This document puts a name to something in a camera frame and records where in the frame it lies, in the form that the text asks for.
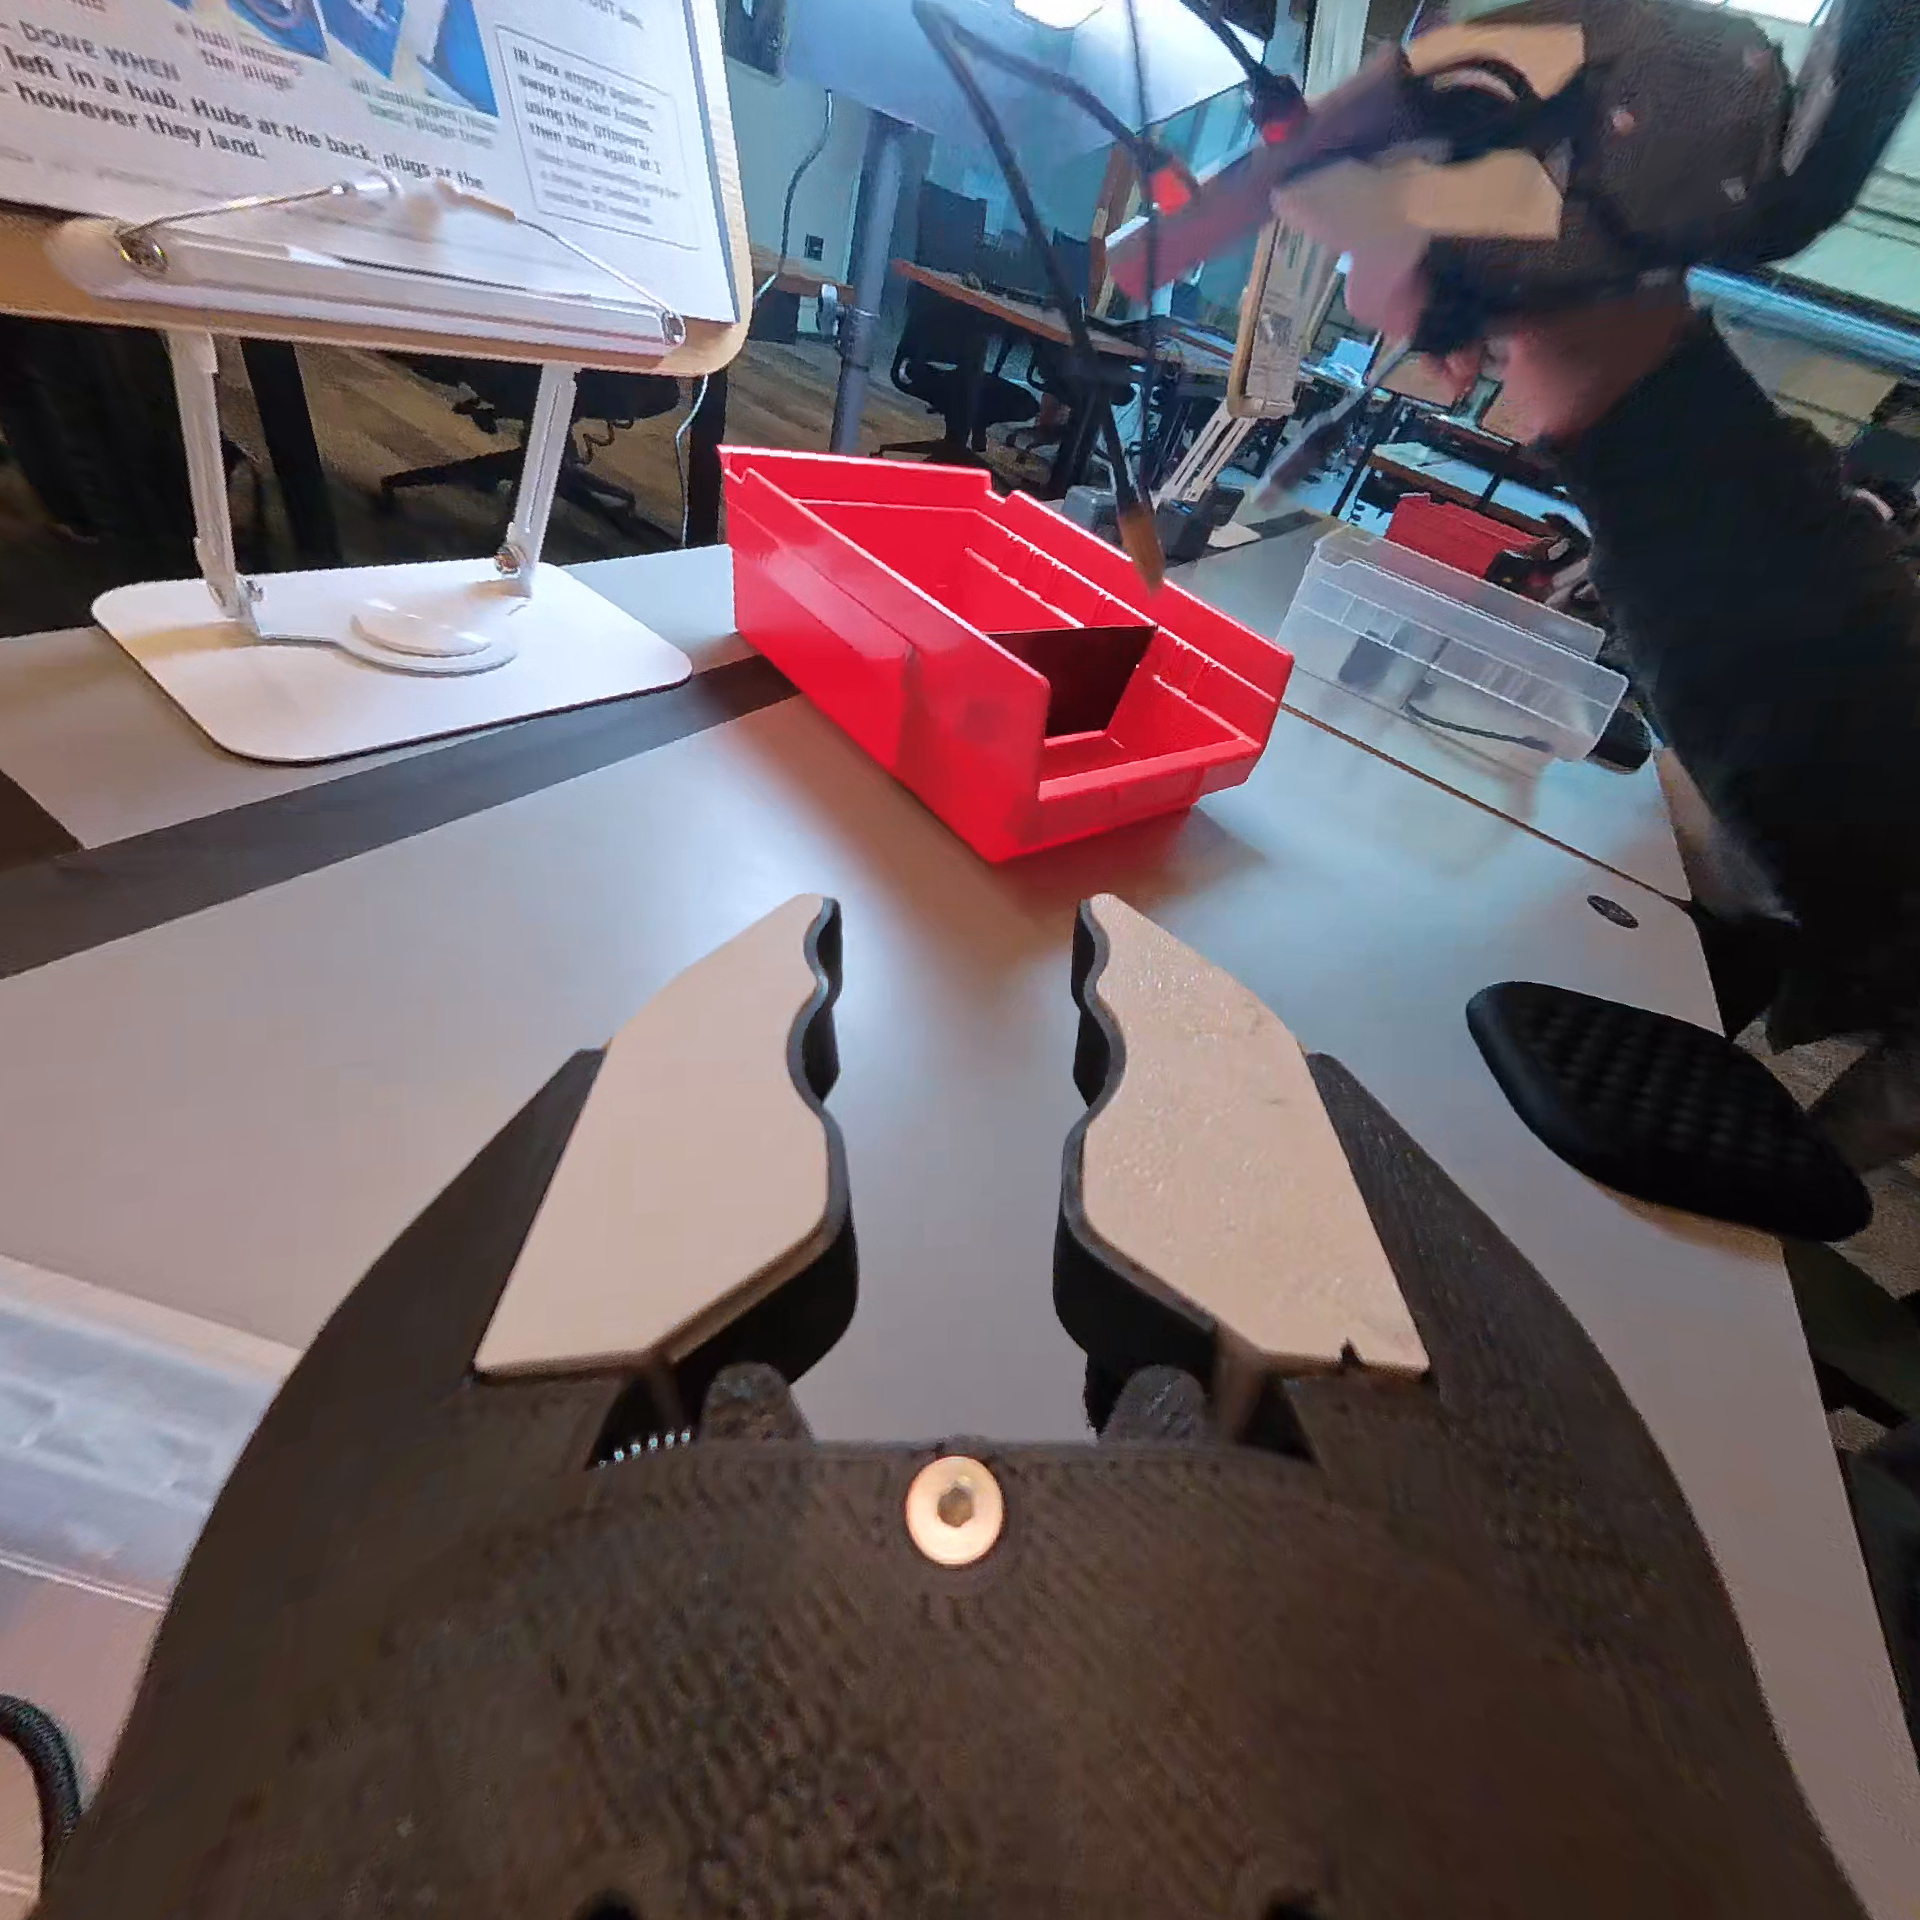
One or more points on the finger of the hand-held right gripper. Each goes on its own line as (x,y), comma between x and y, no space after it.
(1499,60)
(1440,196)

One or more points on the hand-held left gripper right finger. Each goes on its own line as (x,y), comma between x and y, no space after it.
(1230,1200)

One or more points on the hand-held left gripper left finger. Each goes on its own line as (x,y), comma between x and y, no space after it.
(674,1200)

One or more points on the red plastic bin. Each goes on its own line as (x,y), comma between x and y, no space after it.
(1470,534)
(900,676)

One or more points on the clear plastic bin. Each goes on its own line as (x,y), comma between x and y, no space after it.
(106,1440)
(1440,661)

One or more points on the person's right forearm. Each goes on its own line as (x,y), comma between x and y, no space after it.
(1723,600)

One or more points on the person's right hand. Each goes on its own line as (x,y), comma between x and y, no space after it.
(1588,352)

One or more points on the wooden display board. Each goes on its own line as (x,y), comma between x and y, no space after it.
(1282,316)

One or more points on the white metal stand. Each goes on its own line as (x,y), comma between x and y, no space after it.
(376,676)
(1214,466)

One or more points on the black textured rounded object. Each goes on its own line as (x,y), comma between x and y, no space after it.
(1650,1110)

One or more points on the black divider panel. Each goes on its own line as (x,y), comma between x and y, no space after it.
(1080,676)

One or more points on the grey metal pole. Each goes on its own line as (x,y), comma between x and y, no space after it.
(870,285)

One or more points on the instruction sheet on stand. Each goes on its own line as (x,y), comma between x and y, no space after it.
(727,224)

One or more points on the clear page holder bar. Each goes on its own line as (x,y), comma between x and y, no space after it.
(376,285)

